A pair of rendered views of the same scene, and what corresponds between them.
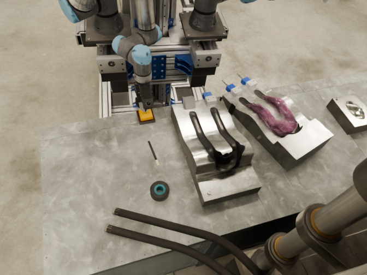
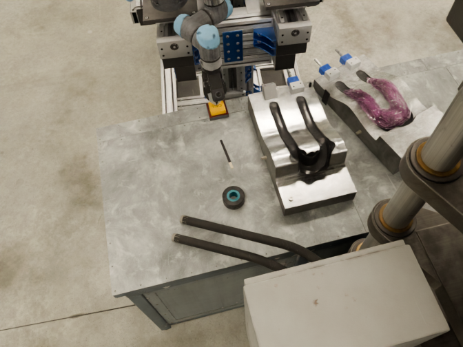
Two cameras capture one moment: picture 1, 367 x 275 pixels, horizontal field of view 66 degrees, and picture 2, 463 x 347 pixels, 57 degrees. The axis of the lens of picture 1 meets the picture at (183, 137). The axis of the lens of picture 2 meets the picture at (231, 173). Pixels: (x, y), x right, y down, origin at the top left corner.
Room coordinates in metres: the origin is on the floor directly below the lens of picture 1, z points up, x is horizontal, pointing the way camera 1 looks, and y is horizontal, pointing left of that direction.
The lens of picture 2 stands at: (-0.19, -0.10, 2.18)
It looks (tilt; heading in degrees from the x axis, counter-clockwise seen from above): 60 degrees down; 14
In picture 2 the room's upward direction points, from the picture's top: 5 degrees counter-clockwise
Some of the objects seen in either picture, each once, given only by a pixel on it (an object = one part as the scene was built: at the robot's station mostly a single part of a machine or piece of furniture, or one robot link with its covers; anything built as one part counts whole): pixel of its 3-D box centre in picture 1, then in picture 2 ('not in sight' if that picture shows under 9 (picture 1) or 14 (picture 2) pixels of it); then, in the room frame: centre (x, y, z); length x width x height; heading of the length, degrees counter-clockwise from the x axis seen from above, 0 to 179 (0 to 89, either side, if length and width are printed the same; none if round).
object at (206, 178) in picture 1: (213, 143); (298, 141); (0.72, -0.14, 0.87); 0.50 x 0.26 x 0.14; 23
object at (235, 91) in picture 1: (230, 87); (324, 69); (1.11, -0.21, 0.86); 0.13 x 0.05 x 0.05; 41
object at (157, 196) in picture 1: (159, 191); (233, 197); (0.48, 0.07, 0.82); 0.08 x 0.08 x 0.04
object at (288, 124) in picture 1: (274, 111); (379, 98); (0.94, -0.43, 0.90); 0.26 x 0.18 x 0.08; 41
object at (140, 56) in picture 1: (141, 60); (208, 43); (0.89, 0.21, 1.15); 0.09 x 0.08 x 0.11; 54
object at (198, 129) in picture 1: (216, 134); (301, 129); (0.74, -0.14, 0.92); 0.35 x 0.16 x 0.09; 23
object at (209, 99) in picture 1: (206, 95); (292, 80); (1.00, -0.09, 0.89); 0.13 x 0.05 x 0.05; 23
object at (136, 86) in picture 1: (143, 87); (212, 74); (0.90, 0.21, 0.99); 0.09 x 0.08 x 0.12; 24
